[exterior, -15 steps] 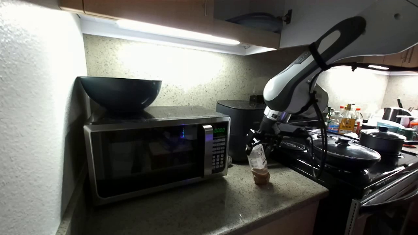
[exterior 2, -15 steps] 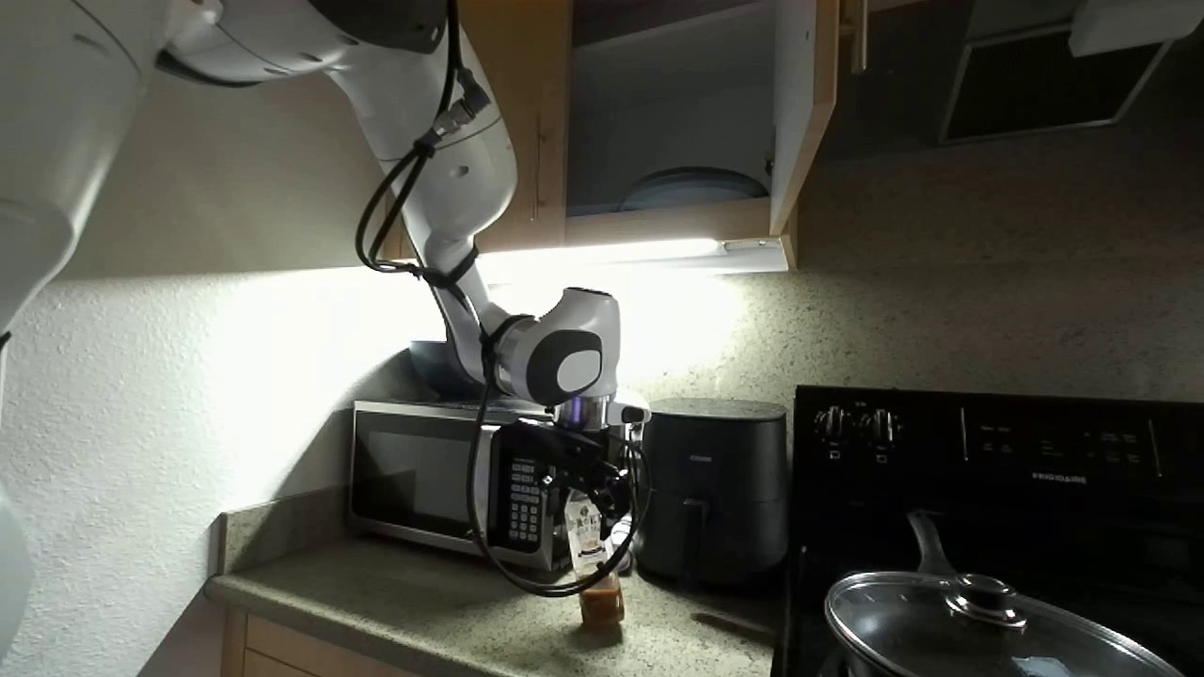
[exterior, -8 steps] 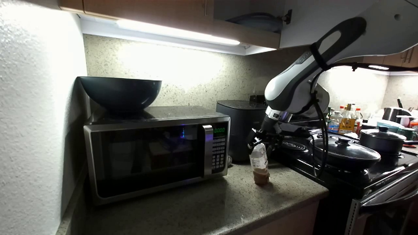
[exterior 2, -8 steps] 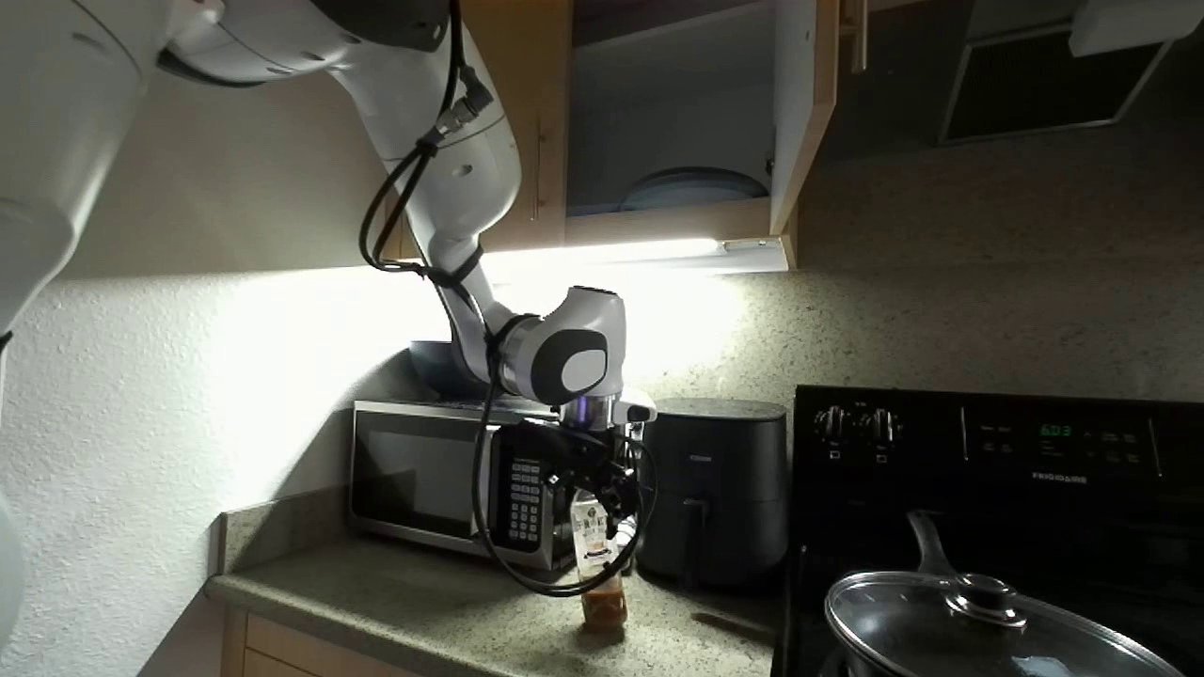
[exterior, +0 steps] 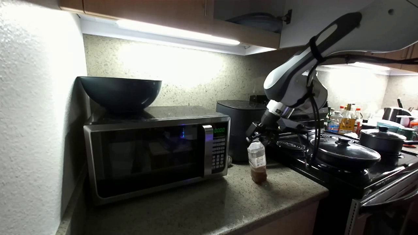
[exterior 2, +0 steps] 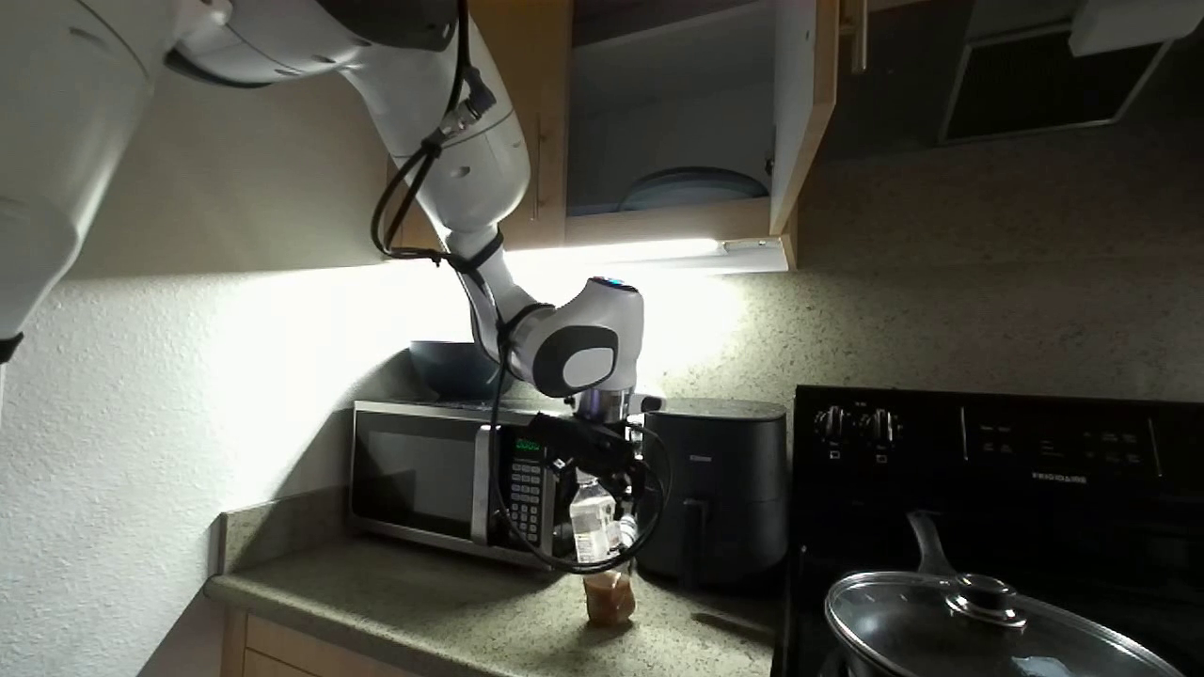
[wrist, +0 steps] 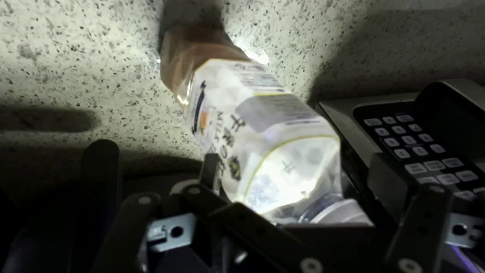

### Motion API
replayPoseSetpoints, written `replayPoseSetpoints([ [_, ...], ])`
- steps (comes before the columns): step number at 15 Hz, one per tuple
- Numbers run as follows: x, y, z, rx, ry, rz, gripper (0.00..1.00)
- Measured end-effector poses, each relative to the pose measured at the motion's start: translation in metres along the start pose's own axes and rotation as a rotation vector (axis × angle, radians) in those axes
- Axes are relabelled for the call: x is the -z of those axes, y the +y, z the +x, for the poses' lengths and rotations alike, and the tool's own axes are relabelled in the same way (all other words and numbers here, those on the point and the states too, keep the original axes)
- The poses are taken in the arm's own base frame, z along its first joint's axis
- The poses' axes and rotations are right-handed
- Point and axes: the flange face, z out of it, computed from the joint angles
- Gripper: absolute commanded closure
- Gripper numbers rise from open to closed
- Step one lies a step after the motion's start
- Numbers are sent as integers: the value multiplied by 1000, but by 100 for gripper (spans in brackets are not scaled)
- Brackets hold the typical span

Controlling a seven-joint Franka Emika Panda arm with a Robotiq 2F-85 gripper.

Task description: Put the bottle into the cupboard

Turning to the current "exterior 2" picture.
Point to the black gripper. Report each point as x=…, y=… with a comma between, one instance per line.
x=601, y=423

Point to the clear bottle with brown tea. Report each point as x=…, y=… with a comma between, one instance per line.
x=604, y=586

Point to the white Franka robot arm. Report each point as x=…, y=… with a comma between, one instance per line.
x=474, y=135

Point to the dark plate inside cupboard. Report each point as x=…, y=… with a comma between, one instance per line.
x=697, y=188

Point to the black air fryer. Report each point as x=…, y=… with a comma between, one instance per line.
x=728, y=490

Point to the stainless steel microwave oven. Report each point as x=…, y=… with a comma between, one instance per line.
x=414, y=470

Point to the dark blue bowl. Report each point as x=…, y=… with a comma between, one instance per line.
x=453, y=367

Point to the under-cabinet light strip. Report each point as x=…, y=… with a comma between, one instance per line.
x=680, y=253

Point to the black frying pan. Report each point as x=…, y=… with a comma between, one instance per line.
x=928, y=539

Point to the wooden base cabinet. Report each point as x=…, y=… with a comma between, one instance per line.
x=269, y=644

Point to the black kitchen stove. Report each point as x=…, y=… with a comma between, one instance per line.
x=1003, y=465

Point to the glass pan lid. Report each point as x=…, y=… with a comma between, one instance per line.
x=1003, y=635

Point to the dark range hood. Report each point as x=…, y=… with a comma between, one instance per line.
x=1003, y=86

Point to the white overhead box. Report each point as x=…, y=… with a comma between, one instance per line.
x=1134, y=25

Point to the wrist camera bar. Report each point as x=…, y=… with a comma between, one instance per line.
x=533, y=438

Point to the wooden wall cupboard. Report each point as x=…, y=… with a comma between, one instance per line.
x=702, y=115

